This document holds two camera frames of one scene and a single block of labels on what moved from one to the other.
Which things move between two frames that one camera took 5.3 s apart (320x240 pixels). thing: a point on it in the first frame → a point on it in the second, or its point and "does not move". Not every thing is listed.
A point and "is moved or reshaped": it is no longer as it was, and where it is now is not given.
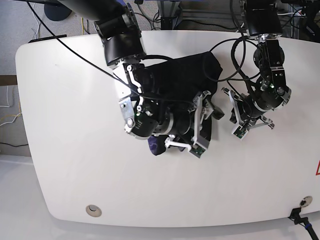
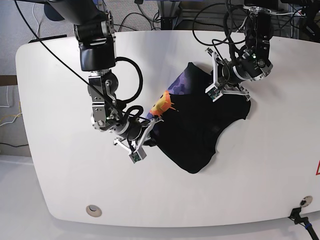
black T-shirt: [180, 81] is moved or reshaped
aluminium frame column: [169, 11] does not move
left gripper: [246, 113] → [226, 77]
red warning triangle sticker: [318, 169] does not move
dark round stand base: [56, 12] does not move
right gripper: [187, 124] → [135, 146]
